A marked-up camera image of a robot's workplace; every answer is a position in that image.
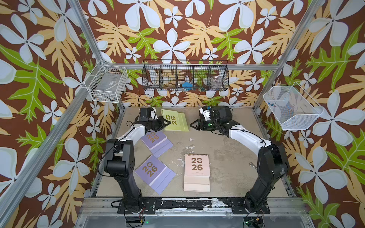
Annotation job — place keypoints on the pink 2026 desk calendar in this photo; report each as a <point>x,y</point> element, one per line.
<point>197,165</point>

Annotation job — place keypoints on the purple desk calendar near green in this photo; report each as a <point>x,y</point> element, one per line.
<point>157,143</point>

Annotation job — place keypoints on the white wire basket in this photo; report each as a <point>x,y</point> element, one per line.
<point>106,83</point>

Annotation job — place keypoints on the white mesh basket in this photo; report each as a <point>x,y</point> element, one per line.
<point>293,107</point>

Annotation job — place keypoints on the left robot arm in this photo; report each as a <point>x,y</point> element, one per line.
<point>119,157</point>

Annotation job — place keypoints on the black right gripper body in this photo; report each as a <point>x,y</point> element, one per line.
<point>213,125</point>

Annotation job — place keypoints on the black tool case orange latch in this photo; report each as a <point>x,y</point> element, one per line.
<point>221,114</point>

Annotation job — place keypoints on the green 2026 desk calendar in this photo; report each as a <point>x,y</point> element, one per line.
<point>178,121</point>

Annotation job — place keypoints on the black wire divided basket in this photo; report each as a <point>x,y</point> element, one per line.
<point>185,75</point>

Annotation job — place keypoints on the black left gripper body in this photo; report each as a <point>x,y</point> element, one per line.
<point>153,124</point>

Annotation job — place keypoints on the purple desk calendar front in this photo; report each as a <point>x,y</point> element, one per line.
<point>155,174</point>

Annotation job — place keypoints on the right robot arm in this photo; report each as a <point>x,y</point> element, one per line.
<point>272,161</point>

